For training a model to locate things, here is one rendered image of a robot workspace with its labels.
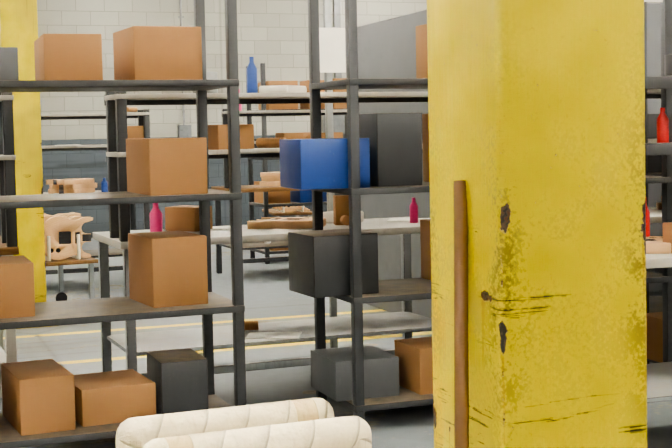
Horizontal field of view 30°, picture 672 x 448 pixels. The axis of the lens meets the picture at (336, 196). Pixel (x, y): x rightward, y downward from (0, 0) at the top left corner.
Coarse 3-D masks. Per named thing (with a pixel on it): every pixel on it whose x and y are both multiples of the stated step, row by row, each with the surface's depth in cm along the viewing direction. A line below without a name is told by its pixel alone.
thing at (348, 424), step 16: (352, 416) 106; (208, 432) 101; (224, 432) 101; (240, 432) 102; (256, 432) 102; (272, 432) 102; (288, 432) 103; (304, 432) 103; (320, 432) 104; (336, 432) 104; (352, 432) 105; (368, 432) 105
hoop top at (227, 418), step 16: (288, 400) 113; (304, 400) 113; (320, 400) 113; (144, 416) 108; (160, 416) 108; (176, 416) 108; (192, 416) 108; (208, 416) 109; (224, 416) 109; (240, 416) 110; (256, 416) 110; (272, 416) 111; (288, 416) 111; (304, 416) 112; (320, 416) 112; (128, 432) 106; (144, 432) 106; (160, 432) 107; (176, 432) 107; (192, 432) 108
